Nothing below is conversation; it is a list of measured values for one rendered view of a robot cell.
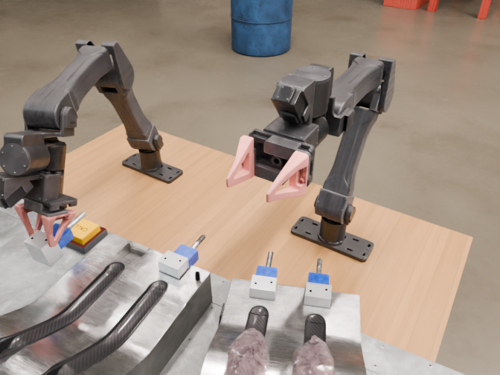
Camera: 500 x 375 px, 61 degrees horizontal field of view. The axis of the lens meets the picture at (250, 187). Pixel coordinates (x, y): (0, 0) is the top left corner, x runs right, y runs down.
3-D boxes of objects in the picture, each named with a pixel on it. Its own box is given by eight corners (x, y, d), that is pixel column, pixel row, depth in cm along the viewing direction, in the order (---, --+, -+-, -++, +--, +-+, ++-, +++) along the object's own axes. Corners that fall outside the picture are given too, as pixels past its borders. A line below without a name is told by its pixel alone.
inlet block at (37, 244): (79, 219, 96) (71, 201, 93) (96, 225, 94) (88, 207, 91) (33, 260, 88) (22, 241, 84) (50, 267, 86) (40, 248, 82)
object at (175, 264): (196, 240, 97) (193, 222, 94) (214, 248, 95) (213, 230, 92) (160, 280, 88) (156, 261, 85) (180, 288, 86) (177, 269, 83)
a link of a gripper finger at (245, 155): (257, 173, 54) (292, 140, 60) (212, 158, 57) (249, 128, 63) (257, 214, 58) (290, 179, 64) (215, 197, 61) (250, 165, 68)
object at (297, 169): (283, 182, 53) (315, 147, 59) (234, 165, 56) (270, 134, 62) (281, 223, 57) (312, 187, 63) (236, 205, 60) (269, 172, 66)
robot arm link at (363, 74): (346, 109, 68) (402, 51, 89) (295, 96, 72) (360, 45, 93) (337, 171, 76) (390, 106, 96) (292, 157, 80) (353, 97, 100)
